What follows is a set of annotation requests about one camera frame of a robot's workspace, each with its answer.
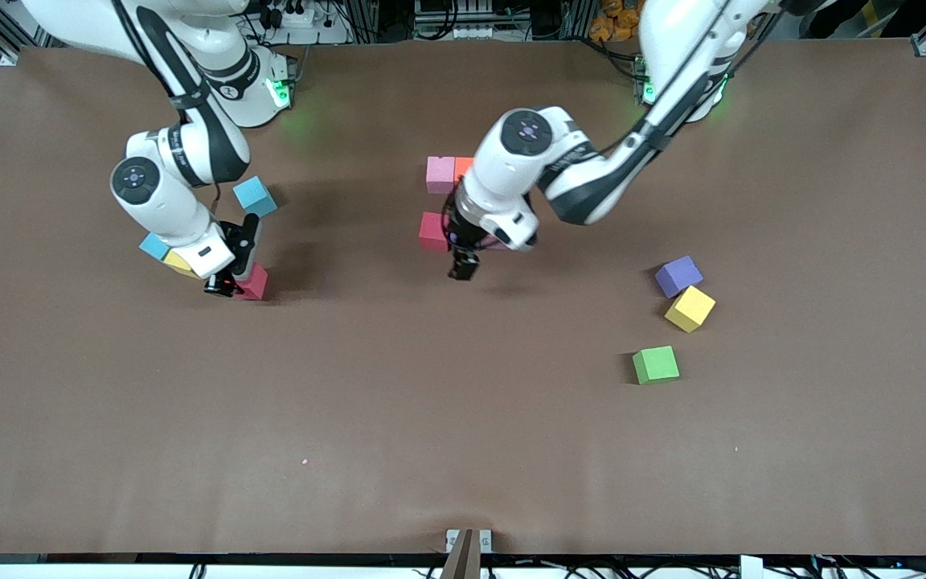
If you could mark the metal bracket with post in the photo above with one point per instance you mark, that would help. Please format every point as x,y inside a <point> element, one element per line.
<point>468,555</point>

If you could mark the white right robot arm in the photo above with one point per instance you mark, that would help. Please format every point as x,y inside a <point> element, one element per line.
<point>165,201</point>

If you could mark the light blue foam cube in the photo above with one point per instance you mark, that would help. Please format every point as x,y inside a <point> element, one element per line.
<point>153,246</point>
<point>256,195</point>

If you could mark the red foam cube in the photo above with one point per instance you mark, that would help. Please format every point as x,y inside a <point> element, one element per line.
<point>432,232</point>
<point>256,285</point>

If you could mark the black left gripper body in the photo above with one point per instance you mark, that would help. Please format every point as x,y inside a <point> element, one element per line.
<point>460,239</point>

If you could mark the green foam cube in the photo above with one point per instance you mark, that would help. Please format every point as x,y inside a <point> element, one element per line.
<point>656,364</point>

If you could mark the yellow foam cube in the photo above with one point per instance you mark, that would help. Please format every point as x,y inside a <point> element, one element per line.
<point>690,308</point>
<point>178,264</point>

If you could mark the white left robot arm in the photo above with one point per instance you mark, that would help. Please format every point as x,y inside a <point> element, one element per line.
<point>543,161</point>

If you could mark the purple foam cube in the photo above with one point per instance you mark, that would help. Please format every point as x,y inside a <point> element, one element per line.
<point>678,276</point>

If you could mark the pink foam cube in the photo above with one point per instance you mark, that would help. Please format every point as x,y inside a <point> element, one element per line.
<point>440,175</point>

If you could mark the orange bagged items pile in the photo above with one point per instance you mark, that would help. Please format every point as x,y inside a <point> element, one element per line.
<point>616,20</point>

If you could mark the orange foam cube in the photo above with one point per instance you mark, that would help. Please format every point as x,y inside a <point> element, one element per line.
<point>463,166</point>

